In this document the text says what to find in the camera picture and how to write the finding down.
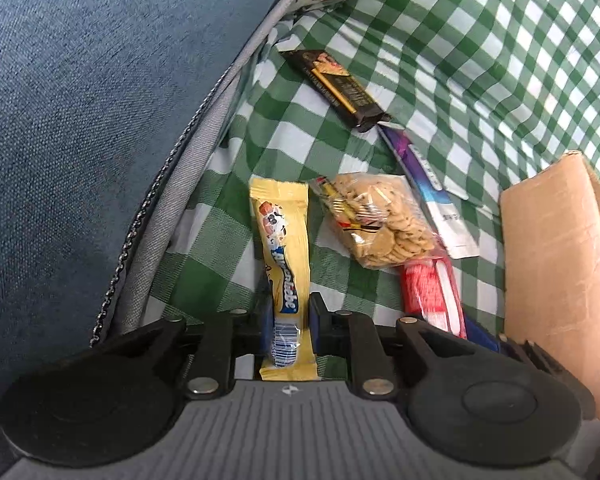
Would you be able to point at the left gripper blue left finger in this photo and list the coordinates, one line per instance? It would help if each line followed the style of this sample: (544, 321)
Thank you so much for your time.
(266, 323)

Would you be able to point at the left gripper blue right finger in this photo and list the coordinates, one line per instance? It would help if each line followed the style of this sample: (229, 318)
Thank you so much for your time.
(320, 322)

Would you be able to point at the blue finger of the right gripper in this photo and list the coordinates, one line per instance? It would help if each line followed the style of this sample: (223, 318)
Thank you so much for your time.
(477, 334)

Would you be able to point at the yellow Alpenliebe candy pack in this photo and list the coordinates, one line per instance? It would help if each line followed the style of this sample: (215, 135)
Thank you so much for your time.
(280, 209)

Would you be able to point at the clear bag of biscuits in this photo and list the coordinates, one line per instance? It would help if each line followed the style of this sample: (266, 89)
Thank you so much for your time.
(376, 217)

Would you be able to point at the red spicy strip packet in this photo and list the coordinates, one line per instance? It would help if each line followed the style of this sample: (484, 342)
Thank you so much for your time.
(430, 293)

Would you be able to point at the purple white snack packet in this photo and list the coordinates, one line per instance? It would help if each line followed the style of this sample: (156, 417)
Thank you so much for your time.
(441, 211)

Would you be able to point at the brown cardboard box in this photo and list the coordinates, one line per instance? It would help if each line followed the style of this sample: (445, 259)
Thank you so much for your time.
(551, 233)

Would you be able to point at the black chocolate wafer bar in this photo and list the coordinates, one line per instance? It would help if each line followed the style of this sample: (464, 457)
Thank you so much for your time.
(336, 85)

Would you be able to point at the green white checkered cloth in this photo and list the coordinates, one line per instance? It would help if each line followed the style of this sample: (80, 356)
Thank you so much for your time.
(490, 91)

